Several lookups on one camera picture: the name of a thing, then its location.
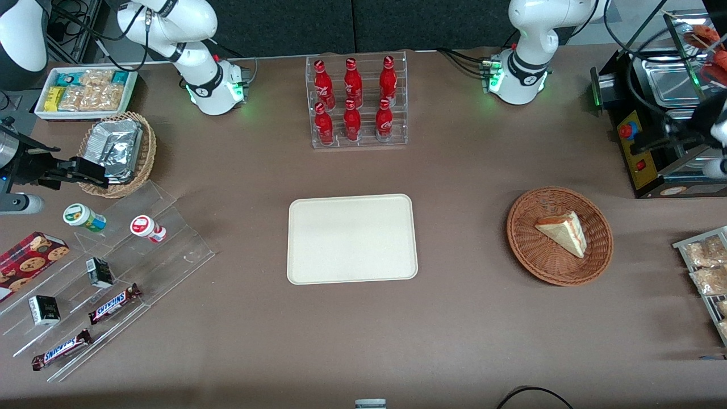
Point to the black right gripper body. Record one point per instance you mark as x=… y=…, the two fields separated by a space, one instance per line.
x=32 y=165

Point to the triangular sandwich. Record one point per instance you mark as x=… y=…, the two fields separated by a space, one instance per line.
x=565 y=233

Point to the white snack tray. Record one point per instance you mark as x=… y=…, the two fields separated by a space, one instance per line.
x=45 y=115

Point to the light tan wicker basket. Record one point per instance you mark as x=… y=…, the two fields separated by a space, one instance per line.
x=147 y=153

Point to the brown round wicker basket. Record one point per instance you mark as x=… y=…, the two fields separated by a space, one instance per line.
x=539 y=261

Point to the cream plastic tray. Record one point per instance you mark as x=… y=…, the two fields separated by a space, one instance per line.
x=352 y=238

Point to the black food warmer cabinet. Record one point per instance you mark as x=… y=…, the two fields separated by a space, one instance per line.
x=639 y=159

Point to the steel food pan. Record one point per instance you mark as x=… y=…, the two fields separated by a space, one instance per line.
x=680 y=115
x=673 y=79

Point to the silver foil packets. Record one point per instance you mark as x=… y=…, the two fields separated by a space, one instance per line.
x=116 y=147

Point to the green lidded yoghurt cup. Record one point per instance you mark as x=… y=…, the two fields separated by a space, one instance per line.
x=82 y=217

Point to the orange skewered food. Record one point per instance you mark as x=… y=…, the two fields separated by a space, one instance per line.
x=704 y=35
x=717 y=65

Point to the yellow snack pack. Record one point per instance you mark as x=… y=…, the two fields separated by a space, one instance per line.
x=54 y=99

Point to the clear rice cracker bag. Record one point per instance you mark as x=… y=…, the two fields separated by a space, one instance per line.
x=72 y=98
x=96 y=77
x=103 y=97

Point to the red lidded yoghurt cup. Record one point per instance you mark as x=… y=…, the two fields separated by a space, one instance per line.
x=145 y=227

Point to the red tartan cookie box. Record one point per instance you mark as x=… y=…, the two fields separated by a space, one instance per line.
x=28 y=261

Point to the teal snack pack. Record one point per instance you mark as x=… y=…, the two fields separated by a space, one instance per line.
x=120 y=77
x=67 y=79

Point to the clear bag of puffed snack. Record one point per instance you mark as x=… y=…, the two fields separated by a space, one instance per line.
x=723 y=308
x=713 y=281
x=723 y=329
x=707 y=253

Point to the small black drink carton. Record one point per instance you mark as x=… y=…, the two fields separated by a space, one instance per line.
x=100 y=273
x=44 y=310

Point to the clear acrylic stepped display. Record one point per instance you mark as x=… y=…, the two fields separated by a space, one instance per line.
x=170 y=261

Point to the Snickers chocolate bar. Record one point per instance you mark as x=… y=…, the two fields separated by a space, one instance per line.
x=61 y=350
x=113 y=304

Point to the red cola bottle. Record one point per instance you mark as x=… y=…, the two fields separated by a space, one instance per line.
x=323 y=82
x=388 y=79
x=384 y=122
x=352 y=82
x=324 y=126
x=351 y=124

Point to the clear acrylic bottle rack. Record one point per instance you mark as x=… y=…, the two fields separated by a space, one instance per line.
x=366 y=142

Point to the small grey device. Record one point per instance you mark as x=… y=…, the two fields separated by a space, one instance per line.
x=370 y=404

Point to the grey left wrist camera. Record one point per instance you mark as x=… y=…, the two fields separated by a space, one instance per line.
x=717 y=169

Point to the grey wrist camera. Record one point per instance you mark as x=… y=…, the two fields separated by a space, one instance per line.
x=20 y=203
x=717 y=169

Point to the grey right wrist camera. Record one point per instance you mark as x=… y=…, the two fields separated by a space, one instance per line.
x=20 y=203

